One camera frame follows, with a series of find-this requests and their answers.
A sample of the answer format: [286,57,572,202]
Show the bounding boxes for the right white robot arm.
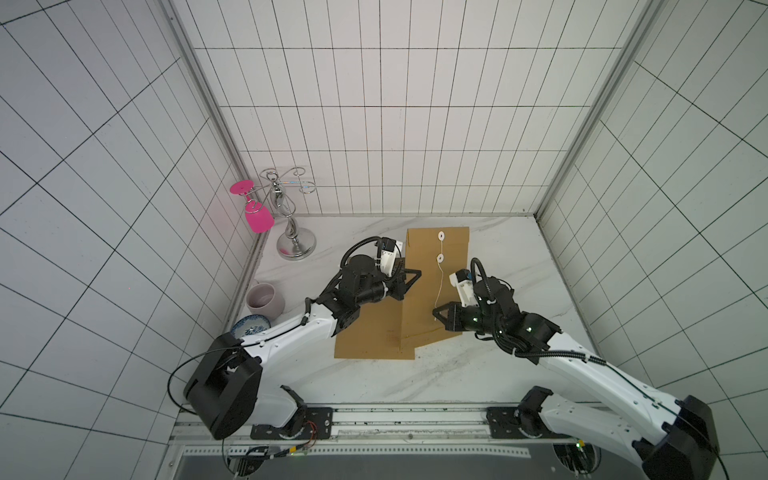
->
[433,258,723,479]

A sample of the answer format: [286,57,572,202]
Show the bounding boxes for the blue patterned ceramic bowl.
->
[230,314,271,338]

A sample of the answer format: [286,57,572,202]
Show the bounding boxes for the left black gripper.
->
[357,265,421,304]

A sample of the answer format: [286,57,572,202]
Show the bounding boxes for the pale purple ceramic cup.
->
[245,283,285,322]

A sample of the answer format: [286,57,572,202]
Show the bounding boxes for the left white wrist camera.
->
[377,237,403,277]

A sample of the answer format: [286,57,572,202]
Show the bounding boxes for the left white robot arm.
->
[183,236,421,440]

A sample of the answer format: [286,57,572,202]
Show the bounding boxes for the silver metal glass rack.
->
[259,166,316,261]

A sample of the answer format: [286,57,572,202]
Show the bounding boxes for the pink plastic wine glass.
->
[229,180,275,234]

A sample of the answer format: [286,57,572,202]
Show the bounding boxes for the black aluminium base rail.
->
[170,404,633,458]

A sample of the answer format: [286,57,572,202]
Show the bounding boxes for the kraft file bag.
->
[334,297,415,360]
[400,227,470,349]

